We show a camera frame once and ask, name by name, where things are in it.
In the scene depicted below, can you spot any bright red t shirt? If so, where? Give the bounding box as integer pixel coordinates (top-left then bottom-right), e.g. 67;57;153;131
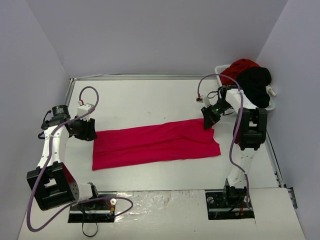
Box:
92;118;221;171

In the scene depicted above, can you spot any white garment piece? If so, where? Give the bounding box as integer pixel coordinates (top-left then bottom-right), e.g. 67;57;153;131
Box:
265;85;277;97

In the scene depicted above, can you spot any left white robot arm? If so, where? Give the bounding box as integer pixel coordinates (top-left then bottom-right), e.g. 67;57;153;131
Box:
26;103;101;211

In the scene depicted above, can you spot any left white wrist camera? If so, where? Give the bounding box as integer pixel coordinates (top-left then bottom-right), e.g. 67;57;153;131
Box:
75;100;94;122

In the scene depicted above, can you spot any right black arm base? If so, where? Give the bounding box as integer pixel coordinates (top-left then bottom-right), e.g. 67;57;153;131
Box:
205;190;255;221

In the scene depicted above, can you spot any thin black cable loop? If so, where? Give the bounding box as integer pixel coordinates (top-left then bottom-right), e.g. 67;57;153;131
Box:
81;219;100;237

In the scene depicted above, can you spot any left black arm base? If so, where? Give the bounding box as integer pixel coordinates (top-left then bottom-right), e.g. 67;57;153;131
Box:
67;200;115;224

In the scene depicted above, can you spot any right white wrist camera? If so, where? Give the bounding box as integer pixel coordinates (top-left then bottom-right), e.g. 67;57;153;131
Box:
196;96;211;106

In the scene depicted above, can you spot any white plastic laundry basket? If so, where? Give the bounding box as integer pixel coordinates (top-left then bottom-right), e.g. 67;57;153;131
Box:
214;64;276;111

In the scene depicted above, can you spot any black t shirt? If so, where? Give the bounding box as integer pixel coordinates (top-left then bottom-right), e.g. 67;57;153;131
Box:
236;66;272;108

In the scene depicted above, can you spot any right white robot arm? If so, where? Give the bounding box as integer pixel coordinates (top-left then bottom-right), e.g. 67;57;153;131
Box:
201;85;268;207

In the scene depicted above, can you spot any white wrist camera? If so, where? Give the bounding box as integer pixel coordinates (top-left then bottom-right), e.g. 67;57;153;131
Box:
196;96;211;106
75;100;94;122

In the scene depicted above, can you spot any dark red t shirt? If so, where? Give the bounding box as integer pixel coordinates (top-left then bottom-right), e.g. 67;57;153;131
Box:
220;58;260;80

